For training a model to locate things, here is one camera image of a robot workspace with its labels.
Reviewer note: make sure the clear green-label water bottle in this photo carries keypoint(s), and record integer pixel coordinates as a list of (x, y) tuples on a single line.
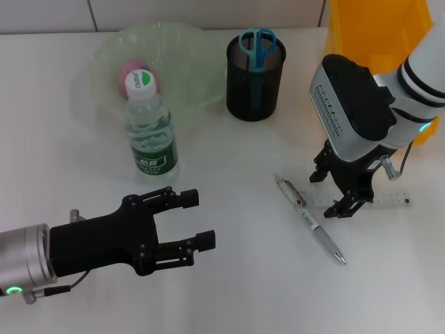
[(153, 139)]

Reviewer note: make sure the yellow plastic bin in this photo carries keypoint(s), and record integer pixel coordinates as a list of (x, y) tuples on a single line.
[(375, 31)]

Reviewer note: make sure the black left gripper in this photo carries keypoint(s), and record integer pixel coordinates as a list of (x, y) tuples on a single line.
[(101, 240)]

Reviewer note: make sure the silver ballpoint pen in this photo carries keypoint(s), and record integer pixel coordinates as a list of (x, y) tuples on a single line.
[(321, 233)]

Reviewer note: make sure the translucent green fruit plate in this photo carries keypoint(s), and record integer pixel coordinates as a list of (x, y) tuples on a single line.
[(194, 80)]

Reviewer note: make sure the pink toy peach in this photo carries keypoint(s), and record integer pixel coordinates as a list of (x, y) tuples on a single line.
[(121, 78)]

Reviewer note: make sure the clear plastic ruler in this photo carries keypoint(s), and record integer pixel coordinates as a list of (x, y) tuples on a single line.
[(393, 199)]

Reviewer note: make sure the black mesh pen holder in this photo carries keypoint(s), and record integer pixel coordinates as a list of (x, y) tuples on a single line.
[(243, 97)]

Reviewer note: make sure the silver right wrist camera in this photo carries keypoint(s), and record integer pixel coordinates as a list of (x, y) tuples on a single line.
[(351, 104)]

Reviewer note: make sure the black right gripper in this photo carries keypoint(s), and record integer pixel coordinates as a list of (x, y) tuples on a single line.
[(354, 177)]

